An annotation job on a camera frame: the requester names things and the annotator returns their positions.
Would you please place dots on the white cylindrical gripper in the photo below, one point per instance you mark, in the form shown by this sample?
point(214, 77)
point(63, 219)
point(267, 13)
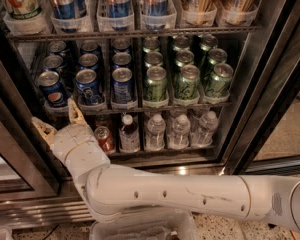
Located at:
point(71, 139)

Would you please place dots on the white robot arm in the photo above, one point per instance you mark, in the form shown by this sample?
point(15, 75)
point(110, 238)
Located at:
point(109, 189)

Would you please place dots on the back right red can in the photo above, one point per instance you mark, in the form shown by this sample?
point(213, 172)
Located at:
point(103, 120)

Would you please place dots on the front right red can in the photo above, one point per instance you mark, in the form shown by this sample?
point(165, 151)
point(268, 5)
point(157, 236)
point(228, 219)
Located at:
point(105, 139)

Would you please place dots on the fridge glass door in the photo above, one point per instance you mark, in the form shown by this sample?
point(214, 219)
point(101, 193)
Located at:
point(25, 174)

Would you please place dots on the second row left pepsi can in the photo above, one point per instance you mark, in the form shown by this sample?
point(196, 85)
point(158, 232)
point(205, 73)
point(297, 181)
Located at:
point(57, 64)

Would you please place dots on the second row pepsi can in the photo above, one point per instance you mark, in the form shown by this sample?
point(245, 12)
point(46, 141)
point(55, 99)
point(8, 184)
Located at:
point(88, 61)
point(122, 60)
point(57, 64)

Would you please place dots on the second row middle pepsi can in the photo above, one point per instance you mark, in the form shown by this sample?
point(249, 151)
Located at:
point(88, 61)

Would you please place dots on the second row right pepsi can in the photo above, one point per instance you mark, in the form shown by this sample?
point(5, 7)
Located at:
point(122, 60)

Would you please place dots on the front left green can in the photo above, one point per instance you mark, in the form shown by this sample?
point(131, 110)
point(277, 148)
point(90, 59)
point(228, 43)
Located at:
point(155, 84)

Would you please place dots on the second row left green can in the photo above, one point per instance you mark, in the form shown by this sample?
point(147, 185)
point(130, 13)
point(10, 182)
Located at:
point(153, 58)

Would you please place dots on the second row green can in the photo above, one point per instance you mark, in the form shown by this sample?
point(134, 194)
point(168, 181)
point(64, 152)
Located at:
point(214, 56)
point(184, 57)
point(153, 58)

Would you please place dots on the stainless steel fridge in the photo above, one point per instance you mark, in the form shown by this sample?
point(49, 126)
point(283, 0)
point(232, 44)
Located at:
point(266, 79)

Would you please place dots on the back left green can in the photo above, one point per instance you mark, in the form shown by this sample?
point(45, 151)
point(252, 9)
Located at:
point(150, 44)

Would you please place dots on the white 7up can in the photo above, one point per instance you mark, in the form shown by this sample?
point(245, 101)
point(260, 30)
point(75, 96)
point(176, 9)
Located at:
point(22, 9)

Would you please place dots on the left red bull can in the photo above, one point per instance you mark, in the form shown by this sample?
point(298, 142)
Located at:
point(68, 9)

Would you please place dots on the front middle green can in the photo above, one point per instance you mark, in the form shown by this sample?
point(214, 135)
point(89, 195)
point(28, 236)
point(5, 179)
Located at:
point(187, 83)

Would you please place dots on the second row middle green can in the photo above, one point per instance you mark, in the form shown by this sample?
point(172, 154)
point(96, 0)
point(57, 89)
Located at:
point(184, 57)

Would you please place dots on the back middle green can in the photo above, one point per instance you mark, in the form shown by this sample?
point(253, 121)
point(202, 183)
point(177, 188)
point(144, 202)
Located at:
point(180, 43)

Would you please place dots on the front right green can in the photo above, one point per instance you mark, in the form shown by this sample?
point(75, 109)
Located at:
point(219, 81)

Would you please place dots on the back right green can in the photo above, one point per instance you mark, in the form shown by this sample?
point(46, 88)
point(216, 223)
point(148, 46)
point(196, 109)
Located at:
point(207, 42)

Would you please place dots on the second row right green can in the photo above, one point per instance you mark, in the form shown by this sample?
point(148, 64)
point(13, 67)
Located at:
point(214, 56)

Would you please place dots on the dark drink bottle white cap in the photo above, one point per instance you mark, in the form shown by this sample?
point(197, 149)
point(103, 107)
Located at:
point(129, 134)

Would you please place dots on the left clear water bottle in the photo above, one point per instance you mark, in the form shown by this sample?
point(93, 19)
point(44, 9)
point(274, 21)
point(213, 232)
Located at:
point(154, 136)

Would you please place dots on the clear water bottle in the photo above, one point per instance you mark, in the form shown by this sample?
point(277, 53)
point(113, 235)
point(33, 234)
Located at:
point(204, 129)
point(178, 137)
point(154, 136)

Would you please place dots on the middle clear water bottle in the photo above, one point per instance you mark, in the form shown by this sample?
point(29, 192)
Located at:
point(178, 137)

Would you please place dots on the right clear water bottle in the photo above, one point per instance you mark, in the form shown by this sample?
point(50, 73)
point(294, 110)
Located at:
point(204, 129)

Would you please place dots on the clear plastic bin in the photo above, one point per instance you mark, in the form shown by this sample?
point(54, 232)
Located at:
point(156, 224)

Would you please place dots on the middle wire shelf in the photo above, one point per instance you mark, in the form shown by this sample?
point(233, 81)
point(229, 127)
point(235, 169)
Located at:
point(105, 109)

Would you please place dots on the wire shelf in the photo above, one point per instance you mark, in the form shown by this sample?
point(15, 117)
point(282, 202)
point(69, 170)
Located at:
point(105, 109)
point(131, 34)

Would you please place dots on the top wire shelf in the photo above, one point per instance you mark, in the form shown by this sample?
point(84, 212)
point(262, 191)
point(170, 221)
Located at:
point(131, 34)

